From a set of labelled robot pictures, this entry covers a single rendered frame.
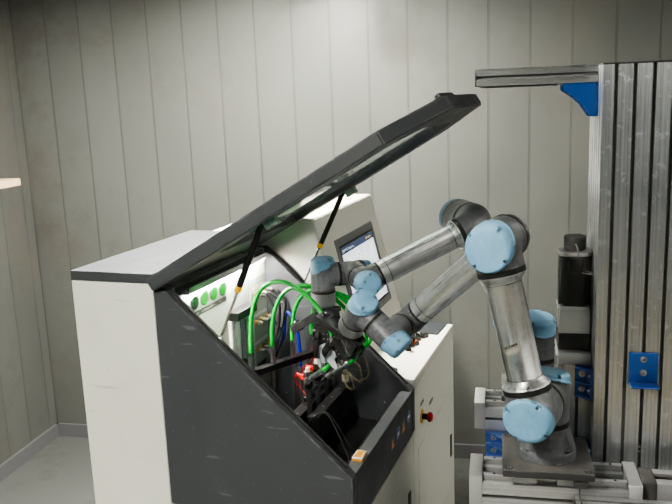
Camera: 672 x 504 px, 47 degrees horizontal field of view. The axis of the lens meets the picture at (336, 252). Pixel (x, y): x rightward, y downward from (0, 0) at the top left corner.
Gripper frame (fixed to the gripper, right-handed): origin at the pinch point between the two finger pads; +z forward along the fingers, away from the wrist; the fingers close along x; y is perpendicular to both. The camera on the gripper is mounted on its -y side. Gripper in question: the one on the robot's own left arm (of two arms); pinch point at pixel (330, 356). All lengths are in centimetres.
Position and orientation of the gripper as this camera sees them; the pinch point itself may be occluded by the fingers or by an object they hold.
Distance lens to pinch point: 231.6
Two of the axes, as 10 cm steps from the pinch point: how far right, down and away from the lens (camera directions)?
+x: 7.9, -3.6, 5.0
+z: -2.4, 5.7, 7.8
